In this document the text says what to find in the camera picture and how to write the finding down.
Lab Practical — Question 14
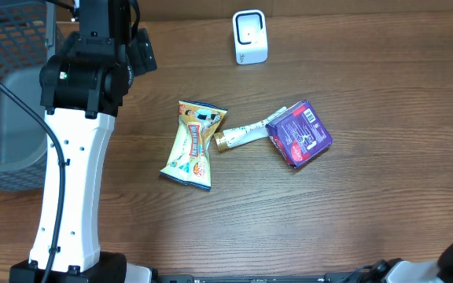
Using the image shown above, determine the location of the grey plastic shopping basket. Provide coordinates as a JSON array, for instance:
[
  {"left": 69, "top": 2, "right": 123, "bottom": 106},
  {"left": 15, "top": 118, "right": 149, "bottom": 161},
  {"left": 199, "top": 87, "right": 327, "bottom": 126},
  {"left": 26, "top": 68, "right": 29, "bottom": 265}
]
[{"left": 0, "top": 0, "right": 63, "bottom": 192}]

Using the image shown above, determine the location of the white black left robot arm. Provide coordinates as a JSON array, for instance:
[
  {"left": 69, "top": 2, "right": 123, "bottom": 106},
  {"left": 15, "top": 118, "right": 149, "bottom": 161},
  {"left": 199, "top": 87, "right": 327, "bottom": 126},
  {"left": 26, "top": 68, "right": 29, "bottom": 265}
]
[{"left": 0, "top": 0, "right": 159, "bottom": 283}]

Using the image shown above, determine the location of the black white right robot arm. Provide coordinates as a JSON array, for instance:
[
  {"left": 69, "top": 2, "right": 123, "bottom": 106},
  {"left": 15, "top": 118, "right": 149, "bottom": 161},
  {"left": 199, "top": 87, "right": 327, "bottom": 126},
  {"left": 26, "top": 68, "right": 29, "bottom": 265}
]
[{"left": 339, "top": 243, "right": 453, "bottom": 283}]

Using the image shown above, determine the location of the white barcode scanner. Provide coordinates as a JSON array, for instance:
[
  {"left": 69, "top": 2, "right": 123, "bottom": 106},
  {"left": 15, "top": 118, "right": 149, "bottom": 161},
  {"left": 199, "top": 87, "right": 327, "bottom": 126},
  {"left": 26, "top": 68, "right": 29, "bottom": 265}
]
[{"left": 232, "top": 9, "right": 268, "bottom": 65}]

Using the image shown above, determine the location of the white tube gold cap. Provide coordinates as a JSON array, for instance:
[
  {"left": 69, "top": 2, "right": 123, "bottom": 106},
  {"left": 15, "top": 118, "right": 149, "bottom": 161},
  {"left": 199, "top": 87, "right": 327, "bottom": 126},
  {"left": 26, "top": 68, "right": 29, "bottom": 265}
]
[{"left": 213, "top": 106, "right": 287, "bottom": 152}]

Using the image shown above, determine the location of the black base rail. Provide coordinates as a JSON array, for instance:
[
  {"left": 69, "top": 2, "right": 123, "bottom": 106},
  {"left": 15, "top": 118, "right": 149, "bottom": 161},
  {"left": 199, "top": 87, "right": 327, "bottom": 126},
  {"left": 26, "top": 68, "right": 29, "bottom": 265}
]
[{"left": 157, "top": 272, "right": 363, "bottom": 283}]

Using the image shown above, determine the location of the yellow snack bag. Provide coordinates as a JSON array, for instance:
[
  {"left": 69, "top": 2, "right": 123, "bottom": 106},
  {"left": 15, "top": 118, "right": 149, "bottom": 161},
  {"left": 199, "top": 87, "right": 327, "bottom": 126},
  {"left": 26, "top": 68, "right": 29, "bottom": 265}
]
[{"left": 160, "top": 101, "right": 228, "bottom": 190}]

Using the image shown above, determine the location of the purple red snack pack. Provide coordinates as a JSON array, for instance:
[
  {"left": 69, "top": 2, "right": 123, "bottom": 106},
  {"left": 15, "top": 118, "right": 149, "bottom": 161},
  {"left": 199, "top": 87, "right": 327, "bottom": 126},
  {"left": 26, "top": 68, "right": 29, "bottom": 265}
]
[{"left": 266, "top": 101, "right": 333, "bottom": 168}]

